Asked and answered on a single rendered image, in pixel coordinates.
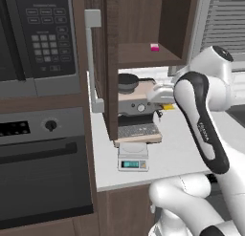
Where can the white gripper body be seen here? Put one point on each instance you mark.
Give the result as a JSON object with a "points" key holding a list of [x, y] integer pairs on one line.
{"points": [[161, 94]]}

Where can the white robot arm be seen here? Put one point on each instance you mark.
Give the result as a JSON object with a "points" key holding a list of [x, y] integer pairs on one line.
{"points": [[191, 118]]}

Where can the pink bar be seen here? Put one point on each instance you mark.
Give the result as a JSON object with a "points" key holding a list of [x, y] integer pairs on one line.
{"points": [[154, 47]]}

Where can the brown cabinet door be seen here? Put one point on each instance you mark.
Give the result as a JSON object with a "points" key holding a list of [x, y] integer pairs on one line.
{"points": [[111, 71]]}

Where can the white digital scale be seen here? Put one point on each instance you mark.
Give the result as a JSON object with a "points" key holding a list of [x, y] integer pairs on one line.
{"points": [[132, 157]]}

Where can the brown base cabinet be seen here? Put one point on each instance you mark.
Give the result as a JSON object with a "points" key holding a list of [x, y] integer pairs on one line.
{"points": [[124, 211]]}

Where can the yellow flat block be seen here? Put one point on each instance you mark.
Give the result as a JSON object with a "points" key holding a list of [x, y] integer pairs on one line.
{"points": [[168, 107]]}

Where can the silver coffee machine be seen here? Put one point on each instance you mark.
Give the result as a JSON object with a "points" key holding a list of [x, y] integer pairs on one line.
{"points": [[135, 118]]}

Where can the dark sink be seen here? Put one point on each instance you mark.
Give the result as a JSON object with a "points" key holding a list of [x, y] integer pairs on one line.
{"points": [[237, 114]]}

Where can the grey window blinds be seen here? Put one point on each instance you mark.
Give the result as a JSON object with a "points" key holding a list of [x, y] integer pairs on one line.
{"points": [[223, 20]]}

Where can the black oven knob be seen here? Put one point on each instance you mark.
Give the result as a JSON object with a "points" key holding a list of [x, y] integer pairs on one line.
{"points": [[50, 125]]}

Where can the grey microwave oven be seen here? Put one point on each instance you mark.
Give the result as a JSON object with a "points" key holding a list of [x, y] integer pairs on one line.
{"points": [[38, 42]]}

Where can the black oven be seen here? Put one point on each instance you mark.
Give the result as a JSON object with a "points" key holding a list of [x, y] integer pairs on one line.
{"points": [[41, 169]]}

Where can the brown wall cabinet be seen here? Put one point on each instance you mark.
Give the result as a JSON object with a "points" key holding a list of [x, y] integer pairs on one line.
{"points": [[150, 23]]}

